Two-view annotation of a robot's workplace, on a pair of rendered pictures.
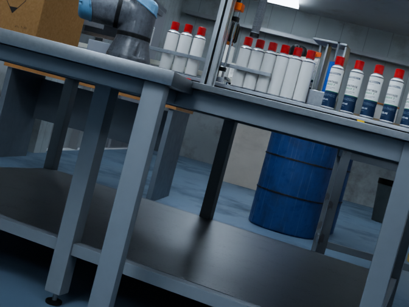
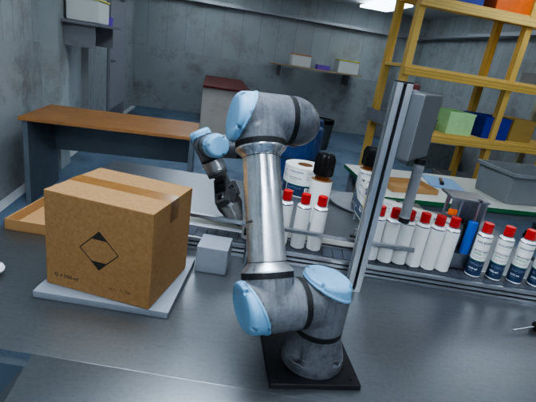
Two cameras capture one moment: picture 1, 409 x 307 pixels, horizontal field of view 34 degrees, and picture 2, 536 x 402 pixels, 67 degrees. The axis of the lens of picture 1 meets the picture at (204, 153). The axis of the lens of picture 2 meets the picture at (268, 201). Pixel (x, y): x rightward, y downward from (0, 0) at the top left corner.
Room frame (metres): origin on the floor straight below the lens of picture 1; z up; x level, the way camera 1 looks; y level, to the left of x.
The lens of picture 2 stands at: (1.54, 0.75, 1.51)
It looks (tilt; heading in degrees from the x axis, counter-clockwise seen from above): 20 degrees down; 341
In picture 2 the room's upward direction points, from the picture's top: 9 degrees clockwise
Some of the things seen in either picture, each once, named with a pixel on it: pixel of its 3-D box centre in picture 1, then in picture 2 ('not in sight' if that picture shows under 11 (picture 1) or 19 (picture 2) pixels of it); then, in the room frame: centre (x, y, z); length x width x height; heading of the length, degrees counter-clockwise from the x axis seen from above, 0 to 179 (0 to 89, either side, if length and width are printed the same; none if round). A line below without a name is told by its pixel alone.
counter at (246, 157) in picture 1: (260, 151); (222, 105); (9.65, -0.77, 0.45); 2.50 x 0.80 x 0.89; 171
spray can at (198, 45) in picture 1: (196, 52); (317, 222); (2.75, 0.14, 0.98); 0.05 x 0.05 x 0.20
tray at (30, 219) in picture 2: not in sight; (68, 216); (3.05, 0.99, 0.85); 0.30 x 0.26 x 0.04; 71
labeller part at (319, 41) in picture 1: (332, 44); (465, 195); (2.67, -0.38, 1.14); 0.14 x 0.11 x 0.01; 71
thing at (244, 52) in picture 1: (243, 62); (375, 232); (2.69, -0.06, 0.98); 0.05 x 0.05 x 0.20
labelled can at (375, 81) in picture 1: (372, 91); (522, 256); (2.51, -0.55, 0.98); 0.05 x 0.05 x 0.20
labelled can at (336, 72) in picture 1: (333, 83); (480, 249); (2.56, -0.41, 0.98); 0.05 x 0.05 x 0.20
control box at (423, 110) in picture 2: not in sight; (409, 124); (2.61, -0.02, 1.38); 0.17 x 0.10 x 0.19; 126
